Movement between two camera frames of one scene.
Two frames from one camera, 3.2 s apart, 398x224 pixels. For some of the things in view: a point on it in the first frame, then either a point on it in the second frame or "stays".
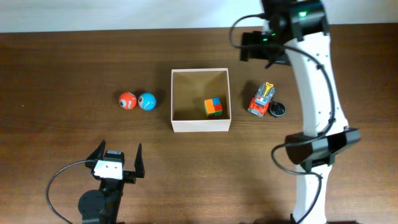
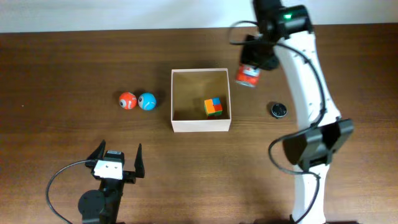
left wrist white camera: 109,169 stays
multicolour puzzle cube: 212,107 stays
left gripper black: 130,176 stays
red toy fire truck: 259,104 -> 248,75
